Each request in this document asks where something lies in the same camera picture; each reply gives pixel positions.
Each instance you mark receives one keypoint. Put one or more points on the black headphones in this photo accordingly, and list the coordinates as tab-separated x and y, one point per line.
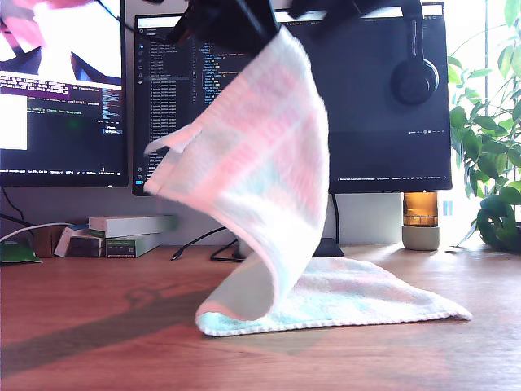
415	83

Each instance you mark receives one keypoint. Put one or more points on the green white barcode box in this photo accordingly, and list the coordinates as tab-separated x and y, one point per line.
122	248

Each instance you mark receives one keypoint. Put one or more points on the brown cardboard box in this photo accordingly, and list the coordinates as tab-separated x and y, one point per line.
45	242

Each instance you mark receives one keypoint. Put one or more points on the small dark white box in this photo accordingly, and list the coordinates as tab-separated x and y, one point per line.
85	251
85	242

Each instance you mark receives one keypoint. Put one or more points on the green snack bag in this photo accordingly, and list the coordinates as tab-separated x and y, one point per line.
16	252

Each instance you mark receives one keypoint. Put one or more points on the white pink tea towel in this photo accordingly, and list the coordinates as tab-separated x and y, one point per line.
264	163

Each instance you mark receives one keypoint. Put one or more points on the wide black monitor with stand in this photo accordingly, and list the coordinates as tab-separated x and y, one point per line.
386	142

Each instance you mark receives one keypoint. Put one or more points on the amber glass jar grey base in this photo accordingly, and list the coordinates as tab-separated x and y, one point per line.
420	212

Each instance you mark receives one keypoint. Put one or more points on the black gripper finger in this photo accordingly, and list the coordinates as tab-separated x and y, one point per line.
232	20

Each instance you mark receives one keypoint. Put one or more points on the black monitor with terminal screen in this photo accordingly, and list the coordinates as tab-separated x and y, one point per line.
61	163

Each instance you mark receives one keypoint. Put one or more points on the green leafy houseplant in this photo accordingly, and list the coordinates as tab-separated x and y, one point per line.
488	163

